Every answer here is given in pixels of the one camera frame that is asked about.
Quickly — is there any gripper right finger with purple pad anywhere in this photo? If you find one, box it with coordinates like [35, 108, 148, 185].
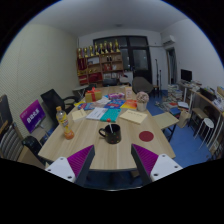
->
[131, 144, 182, 185]

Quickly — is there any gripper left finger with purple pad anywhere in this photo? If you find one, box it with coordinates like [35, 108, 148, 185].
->
[46, 145, 95, 186]

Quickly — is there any red round coaster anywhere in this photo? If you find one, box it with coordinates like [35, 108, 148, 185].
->
[139, 131, 154, 142]

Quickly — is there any small wooden side table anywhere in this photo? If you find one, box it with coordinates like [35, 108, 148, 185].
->
[154, 112, 179, 140]

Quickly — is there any black polka-dot mug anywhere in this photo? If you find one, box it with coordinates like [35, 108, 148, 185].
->
[99, 124, 121, 144]

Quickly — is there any beige paper envelope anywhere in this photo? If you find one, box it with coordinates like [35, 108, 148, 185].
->
[120, 110, 147, 124]

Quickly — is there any orange drink bottle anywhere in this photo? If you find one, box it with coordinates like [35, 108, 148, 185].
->
[56, 106, 74, 140]

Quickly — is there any pale yellow paper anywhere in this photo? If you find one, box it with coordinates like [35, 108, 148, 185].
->
[72, 109, 87, 121]

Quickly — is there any white open booklet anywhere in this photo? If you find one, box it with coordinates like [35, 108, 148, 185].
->
[87, 107, 107, 120]

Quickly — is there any teal book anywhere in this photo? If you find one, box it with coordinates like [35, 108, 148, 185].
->
[100, 109, 121, 123]

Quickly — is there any orange yellow book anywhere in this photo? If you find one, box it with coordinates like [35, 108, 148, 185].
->
[122, 100, 137, 110]

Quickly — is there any striped chair at left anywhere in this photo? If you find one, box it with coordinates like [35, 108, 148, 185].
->
[0, 123, 23, 161]

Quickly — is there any purple sign board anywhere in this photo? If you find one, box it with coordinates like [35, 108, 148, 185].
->
[20, 100, 45, 133]

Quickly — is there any flower pot with pink flowers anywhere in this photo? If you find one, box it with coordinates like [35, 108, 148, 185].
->
[136, 91, 149, 112]

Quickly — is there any white round stool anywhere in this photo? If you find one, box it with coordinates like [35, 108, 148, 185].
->
[198, 118, 214, 146]

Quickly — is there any blue book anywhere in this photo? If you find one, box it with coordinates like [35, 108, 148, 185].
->
[105, 99, 125, 109]

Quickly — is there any black office chair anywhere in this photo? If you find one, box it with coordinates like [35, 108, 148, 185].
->
[41, 89, 78, 127]

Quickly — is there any yellow gift box red ribbon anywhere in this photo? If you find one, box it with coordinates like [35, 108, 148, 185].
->
[85, 87, 102, 103]

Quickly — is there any pink box on table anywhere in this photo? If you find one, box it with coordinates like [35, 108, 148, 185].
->
[108, 92, 125, 100]

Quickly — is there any dark grey armchair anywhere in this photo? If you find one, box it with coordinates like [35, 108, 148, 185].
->
[132, 77, 153, 94]

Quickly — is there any computer monitor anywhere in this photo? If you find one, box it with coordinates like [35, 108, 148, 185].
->
[181, 69, 192, 82]

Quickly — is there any wooden bookshelf with trophies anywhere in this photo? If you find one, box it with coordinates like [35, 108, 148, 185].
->
[76, 40, 124, 85]

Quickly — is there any wall air conditioner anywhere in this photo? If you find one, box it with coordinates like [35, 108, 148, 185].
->
[162, 35, 175, 46]

